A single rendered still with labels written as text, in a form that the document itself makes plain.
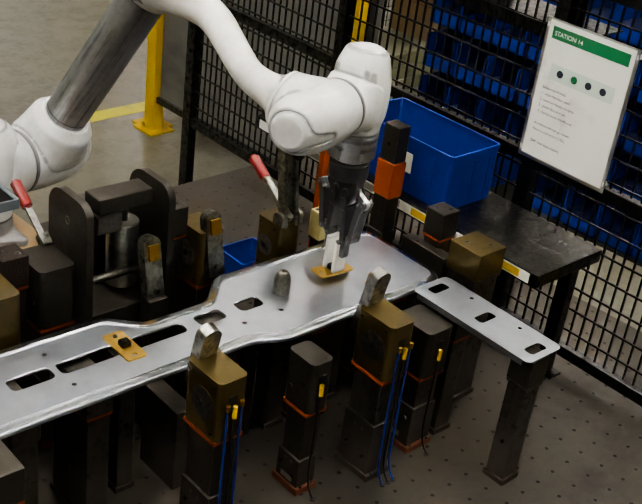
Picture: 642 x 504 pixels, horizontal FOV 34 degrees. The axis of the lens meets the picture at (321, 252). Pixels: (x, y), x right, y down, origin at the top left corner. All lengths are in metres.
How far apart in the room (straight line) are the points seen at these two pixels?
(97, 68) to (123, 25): 0.13
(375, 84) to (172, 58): 3.15
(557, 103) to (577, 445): 0.71
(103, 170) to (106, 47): 2.39
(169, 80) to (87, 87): 2.58
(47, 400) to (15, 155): 0.88
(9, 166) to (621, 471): 1.44
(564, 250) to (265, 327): 0.70
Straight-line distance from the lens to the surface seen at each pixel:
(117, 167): 4.75
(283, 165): 2.06
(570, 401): 2.39
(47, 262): 1.88
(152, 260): 1.92
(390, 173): 2.29
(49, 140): 2.49
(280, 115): 1.70
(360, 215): 1.95
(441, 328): 1.99
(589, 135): 2.27
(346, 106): 1.76
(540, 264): 2.18
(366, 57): 1.83
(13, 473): 1.52
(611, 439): 2.32
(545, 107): 2.32
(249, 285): 1.99
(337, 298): 1.99
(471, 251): 2.11
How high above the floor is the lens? 2.03
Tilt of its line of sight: 29 degrees down
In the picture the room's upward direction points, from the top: 8 degrees clockwise
